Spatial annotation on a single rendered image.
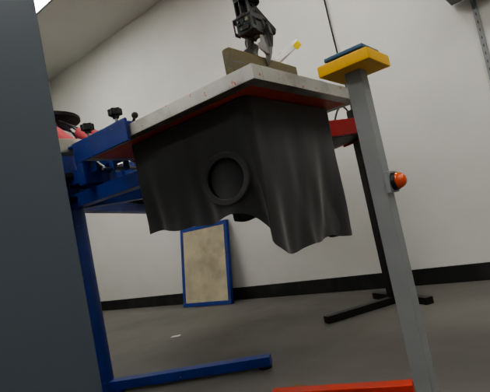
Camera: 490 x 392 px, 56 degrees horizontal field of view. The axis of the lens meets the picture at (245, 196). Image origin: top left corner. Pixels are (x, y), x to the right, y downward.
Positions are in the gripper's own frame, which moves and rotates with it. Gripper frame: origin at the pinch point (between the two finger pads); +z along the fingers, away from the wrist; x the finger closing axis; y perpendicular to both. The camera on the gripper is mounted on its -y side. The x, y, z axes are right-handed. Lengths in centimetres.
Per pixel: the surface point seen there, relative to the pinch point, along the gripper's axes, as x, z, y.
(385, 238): 32, 57, 14
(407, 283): 34, 68, 14
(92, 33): -320, -191, -177
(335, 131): -37, 5, -114
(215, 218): -13, 44, 20
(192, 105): -5.8, 14.0, 29.0
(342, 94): 15.4, 13.2, -16.7
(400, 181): 38, 45, 13
